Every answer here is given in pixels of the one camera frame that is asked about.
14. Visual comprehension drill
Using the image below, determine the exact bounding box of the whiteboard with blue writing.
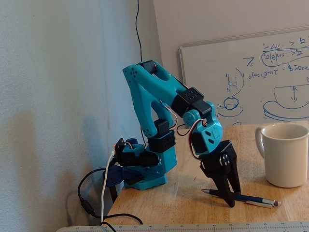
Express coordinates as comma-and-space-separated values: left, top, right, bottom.
179, 26, 309, 128

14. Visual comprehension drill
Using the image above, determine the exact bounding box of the thin black cable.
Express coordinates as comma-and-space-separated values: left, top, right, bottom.
135, 0, 143, 63
100, 221, 117, 232

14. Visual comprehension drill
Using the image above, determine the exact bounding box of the white ceramic mug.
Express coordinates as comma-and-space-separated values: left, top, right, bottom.
255, 123, 309, 189

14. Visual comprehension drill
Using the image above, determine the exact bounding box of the white usb cable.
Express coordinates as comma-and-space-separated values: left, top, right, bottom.
99, 149, 116, 224

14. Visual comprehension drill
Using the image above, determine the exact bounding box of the dark blue pen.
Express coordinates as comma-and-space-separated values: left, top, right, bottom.
200, 188, 282, 209

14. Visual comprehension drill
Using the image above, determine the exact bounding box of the grey cutting mat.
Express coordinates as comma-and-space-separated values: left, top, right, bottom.
56, 221, 309, 232

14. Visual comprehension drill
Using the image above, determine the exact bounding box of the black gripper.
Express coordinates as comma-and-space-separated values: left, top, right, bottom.
199, 140, 241, 208

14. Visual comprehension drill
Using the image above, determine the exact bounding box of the blue table clamp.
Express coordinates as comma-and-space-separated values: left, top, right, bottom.
102, 165, 144, 204

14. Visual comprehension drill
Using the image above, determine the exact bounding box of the black cable with ferrite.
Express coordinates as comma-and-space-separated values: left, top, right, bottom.
77, 168, 143, 225

